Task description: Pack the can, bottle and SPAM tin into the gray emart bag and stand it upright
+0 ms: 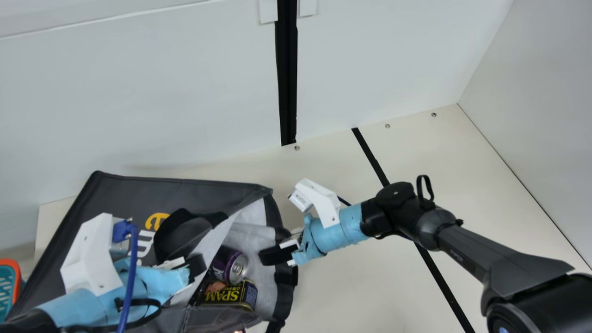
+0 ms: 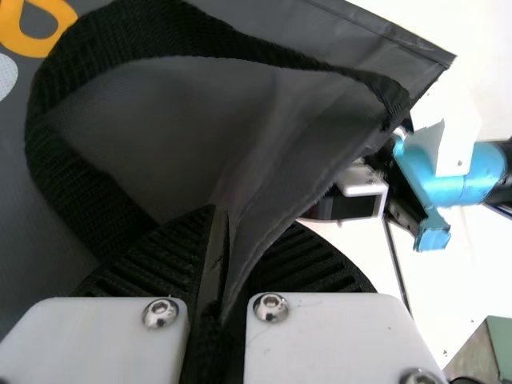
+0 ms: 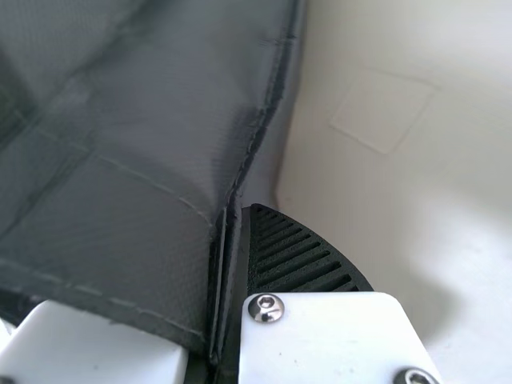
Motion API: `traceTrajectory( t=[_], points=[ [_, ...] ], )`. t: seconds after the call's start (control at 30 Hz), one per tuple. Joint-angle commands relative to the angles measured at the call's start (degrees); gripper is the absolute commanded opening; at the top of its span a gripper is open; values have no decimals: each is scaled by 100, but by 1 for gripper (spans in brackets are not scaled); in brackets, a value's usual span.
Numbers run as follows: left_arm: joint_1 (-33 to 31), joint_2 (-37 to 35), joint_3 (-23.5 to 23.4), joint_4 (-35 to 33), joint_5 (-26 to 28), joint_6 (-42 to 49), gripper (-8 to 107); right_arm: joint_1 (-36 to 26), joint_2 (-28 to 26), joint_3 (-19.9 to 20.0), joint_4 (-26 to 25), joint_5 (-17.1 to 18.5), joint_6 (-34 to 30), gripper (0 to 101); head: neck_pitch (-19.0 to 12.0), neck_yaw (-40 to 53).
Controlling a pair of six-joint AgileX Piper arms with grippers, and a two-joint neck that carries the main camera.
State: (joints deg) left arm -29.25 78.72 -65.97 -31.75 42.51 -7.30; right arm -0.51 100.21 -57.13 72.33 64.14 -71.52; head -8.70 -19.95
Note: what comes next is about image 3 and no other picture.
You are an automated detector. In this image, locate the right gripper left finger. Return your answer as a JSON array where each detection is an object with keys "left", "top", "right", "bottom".
[{"left": 0, "top": 299, "right": 189, "bottom": 384}]

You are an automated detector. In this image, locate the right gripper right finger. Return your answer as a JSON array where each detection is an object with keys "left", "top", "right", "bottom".
[{"left": 215, "top": 203, "right": 443, "bottom": 384}]

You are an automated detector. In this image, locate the dark grey bag with straps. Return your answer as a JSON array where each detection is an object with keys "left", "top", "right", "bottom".
[{"left": 0, "top": 0, "right": 309, "bottom": 361}]

